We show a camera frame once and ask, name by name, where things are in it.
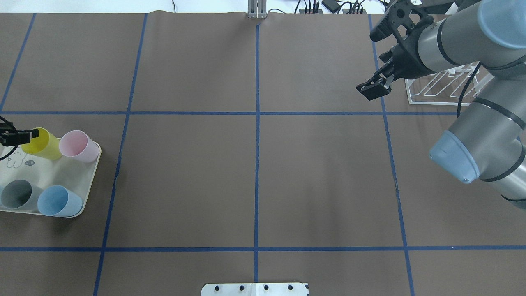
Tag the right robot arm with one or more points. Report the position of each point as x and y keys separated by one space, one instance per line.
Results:
x=483 y=142

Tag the grey ikea cup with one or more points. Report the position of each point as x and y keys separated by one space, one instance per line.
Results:
x=20 y=196

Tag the white wire cup rack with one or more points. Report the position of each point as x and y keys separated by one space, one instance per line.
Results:
x=444 y=88

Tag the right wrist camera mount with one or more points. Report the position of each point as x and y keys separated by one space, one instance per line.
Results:
x=401 y=19

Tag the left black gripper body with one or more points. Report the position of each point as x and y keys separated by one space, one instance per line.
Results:
x=12 y=137

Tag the aluminium frame post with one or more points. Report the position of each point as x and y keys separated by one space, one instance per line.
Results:
x=257 y=9

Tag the yellow ikea cup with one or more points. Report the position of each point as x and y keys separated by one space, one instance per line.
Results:
x=43 y=144

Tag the cream serving tray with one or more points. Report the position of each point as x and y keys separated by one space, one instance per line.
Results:
x=74 y=175

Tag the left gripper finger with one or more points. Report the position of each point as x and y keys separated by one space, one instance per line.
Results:
x=28 y=134

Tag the pink ikea cup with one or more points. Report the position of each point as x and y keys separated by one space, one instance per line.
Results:
x=77 y=145

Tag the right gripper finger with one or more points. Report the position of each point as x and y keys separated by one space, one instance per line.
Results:
x=377 y=86

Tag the light blue ikea cup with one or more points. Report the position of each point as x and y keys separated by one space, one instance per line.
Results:
x=58 y=201

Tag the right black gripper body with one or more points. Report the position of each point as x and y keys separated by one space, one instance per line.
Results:
x=407 y=61

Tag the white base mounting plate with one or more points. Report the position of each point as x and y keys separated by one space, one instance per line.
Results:
x=256 y=289

